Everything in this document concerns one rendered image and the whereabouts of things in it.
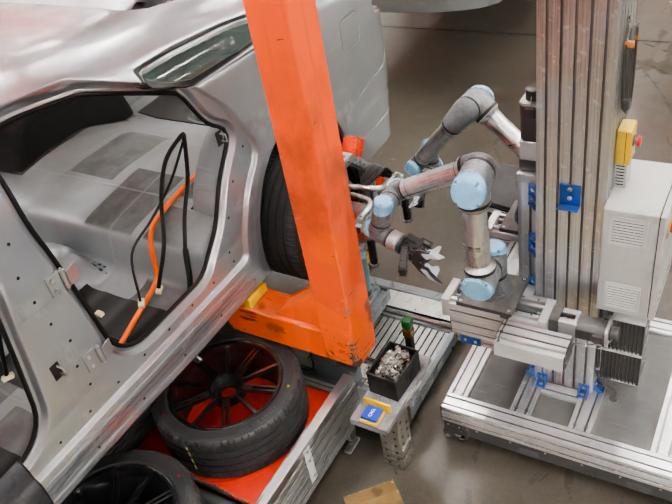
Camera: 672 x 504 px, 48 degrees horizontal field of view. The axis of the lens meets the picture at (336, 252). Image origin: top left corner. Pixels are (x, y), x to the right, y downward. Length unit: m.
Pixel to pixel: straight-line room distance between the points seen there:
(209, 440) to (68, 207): 1.36
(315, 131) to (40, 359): 1.14
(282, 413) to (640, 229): 1.53
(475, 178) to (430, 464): 1.48
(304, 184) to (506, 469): 1.58
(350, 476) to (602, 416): 1.11
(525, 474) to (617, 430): 0.43
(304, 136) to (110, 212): 1.38
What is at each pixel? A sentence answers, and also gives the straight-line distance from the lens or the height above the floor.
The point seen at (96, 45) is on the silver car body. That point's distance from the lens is 2.77.
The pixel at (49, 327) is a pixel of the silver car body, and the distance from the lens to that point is 2.56.
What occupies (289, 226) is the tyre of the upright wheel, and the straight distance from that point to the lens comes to 3.23.
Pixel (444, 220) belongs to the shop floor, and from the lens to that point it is 4.78.
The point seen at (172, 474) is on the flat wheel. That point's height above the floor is 0.50.
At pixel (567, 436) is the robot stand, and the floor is 0.23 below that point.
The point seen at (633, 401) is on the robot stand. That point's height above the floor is 0.21.
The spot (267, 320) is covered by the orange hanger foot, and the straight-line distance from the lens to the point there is 3.30.
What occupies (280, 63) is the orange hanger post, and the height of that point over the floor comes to 1.89.
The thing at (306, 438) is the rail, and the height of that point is 0.39.
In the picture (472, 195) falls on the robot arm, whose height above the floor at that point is 1.41.
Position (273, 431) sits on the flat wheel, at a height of 0.44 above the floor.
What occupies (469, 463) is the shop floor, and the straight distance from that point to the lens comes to 3.49.
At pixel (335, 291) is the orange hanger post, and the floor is 0.94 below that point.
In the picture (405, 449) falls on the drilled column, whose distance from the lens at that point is 3.41.
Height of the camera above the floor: 2.83
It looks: 37 degrees down
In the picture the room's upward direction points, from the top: 11 degrees counter-clockwise
